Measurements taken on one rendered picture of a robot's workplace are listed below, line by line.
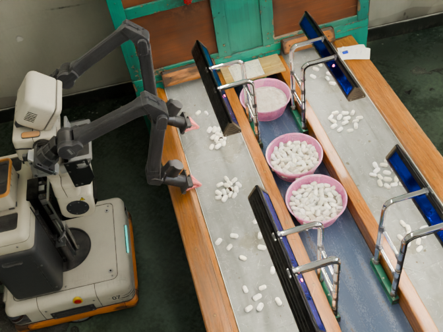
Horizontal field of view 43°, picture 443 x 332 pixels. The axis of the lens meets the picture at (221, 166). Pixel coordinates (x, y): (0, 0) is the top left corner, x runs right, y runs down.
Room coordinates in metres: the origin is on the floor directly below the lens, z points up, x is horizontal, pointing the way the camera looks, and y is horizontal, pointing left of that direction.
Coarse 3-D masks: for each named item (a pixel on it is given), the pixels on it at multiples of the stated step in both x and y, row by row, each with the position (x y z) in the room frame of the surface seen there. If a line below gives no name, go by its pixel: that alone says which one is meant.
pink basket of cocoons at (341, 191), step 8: (304, 176) 1.59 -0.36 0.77; (312, 176) 1.58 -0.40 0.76; (320, 176) 1.57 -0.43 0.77; (296, 184) 1.56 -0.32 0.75; (336, 184) 1.52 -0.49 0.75; (288, 192) 1.52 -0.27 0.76; (344, 192) 1.46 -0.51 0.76; (288, 200) 1.48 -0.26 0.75; (344, 200) 1.43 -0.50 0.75; (288, 208) 1.43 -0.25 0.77; (344, 208) 1.37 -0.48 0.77; (296, 216) 1.38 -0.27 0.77; (336, 216) 1.34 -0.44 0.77; (328, 224) 1.35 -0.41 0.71
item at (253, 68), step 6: (252, 60) 2.46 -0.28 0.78; (234, 66) 2.44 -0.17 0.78; (240, 66) 2.43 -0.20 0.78; (246, 66) 2.42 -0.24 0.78; (252, 66) 2.41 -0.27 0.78; (258, 66) 2.40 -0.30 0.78; (234, 72) 2.38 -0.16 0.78; (240, 72) 2.37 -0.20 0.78; (246, 72) 2.36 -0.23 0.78; (252, 72) 2.35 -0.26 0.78; (258, 72) 2.34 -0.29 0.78; (234, 78) 2.33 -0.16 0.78; (240, 78) 2.32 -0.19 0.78
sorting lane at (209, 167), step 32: (192, 96) 2.30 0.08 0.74; (192, 160) 1.84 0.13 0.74; (224, 160) 1.80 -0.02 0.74; (224, 224) 1.43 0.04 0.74; (256, 224) 1.40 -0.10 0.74; (224, 256) 1.27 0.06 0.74; (256, 256) 1.24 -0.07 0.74; (256, 288) 1.09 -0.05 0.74; (256, 320) 0.96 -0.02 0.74; (288, 320) 0.94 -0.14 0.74
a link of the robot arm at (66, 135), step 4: (60, 132) 1.62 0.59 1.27; (64, 132) 1.61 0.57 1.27; (68, 132) 1.61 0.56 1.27; (72, 132) 1.62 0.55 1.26; (56, 136) 1.62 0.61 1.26; (60, 136) 1.60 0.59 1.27; (64, 136) 1.59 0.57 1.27; (68, 136) 1.59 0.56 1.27; (72, 136) 1.60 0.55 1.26; (52, 140) 1.60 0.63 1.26; (56, 140) 1.61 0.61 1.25; (60, 140) 1.58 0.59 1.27; (64, 140) 1.57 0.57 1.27; (72, 140) 1.58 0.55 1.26; (52, 144) 1.58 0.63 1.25; (56, 144) 1.61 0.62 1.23; (52, 148) 1.57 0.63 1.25; (56, 148) 1.57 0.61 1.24; (56, 152) 1.57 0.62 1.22
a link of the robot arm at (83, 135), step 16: (144, 96) 1.62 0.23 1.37; (112, 112) 1.62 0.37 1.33; (128, 112) 1.59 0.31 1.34; (144, 112) 1.58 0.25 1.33; (160, 112) 1.59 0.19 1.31; (64, 128) 1.64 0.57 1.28; (80, 128) 1.61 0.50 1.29; (96, 128) 1.58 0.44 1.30; (112, 128) 1.58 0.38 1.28; (64, 144) 1.55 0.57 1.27; (80, 144) 1.55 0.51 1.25
